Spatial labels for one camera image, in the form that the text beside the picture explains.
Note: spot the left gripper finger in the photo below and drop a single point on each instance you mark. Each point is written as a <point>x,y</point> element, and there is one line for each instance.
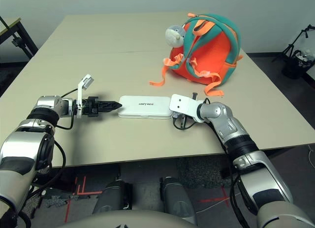
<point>108,108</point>
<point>109,104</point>

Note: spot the grey white plush shark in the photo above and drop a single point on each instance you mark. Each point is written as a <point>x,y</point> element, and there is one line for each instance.
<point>173,36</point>

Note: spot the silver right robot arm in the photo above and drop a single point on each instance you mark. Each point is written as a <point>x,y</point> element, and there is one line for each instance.
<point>231,129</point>

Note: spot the black tripod stand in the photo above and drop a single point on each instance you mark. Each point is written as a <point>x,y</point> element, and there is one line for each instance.
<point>292,42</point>

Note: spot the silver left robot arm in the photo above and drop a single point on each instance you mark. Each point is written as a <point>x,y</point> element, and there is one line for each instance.
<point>44,105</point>

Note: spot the grey robot left leg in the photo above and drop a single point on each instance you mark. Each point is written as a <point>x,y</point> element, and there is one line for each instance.
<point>113,198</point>

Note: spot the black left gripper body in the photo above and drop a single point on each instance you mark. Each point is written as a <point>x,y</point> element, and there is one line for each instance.
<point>91,107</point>

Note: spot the white pencil case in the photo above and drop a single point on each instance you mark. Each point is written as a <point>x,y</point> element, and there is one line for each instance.
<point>142,109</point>

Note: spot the grey robot right leg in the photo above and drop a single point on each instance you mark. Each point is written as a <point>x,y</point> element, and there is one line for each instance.
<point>178,201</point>

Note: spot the beige side table black frame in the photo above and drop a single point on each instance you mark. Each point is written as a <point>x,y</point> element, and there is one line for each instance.
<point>9,26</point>

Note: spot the beige robot torso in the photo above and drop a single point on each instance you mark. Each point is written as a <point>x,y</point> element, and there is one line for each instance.
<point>128,220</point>

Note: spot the black waste bin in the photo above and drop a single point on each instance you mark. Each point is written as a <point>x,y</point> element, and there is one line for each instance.
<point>295,65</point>

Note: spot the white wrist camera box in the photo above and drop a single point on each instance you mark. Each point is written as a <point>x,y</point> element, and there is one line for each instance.
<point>79,100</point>
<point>184,105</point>

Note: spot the red floor tape cross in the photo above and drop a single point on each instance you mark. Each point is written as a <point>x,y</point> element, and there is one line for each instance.
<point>216,199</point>

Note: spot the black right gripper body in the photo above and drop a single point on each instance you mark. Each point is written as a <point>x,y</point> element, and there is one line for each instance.
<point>182,121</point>

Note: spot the orange teal backpack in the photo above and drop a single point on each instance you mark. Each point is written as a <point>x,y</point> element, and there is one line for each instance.
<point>211,53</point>

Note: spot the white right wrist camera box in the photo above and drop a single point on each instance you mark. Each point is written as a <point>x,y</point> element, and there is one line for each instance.
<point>184,105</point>

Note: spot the red floor tape lines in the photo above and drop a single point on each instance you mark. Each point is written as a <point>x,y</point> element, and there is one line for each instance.
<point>80,193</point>

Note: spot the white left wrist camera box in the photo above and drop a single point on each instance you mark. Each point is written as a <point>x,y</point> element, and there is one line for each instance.
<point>79,100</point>

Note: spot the grey robot leg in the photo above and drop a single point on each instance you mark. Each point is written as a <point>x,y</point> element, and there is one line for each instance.
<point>178,201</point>
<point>113,198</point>

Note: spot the black clamp on table leg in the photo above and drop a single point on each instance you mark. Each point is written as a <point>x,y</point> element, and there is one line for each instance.
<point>16,42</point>

